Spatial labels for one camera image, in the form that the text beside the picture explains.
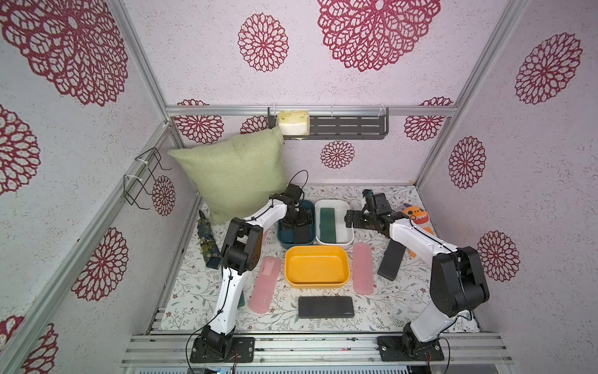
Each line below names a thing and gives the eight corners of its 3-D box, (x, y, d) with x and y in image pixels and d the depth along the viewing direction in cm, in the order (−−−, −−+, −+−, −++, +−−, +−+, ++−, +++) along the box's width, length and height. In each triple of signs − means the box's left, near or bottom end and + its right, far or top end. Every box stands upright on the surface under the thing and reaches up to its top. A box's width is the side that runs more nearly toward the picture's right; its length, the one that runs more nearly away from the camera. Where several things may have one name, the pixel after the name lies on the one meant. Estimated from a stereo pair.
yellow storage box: (285, 289, 89) (284, 283, 84) (286, 250, 99) (286, 243, 95) (349, 289, 89) (351, 283, 84) (344, 249, 99) (346, 243, 95)
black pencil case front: (298, 318, 82) (298, 316, 80) (298, 298, 86) (298, 296, 84) (354, 318, 82) (355, 316, 80) (351, 298, 86) (352, 296, 84)
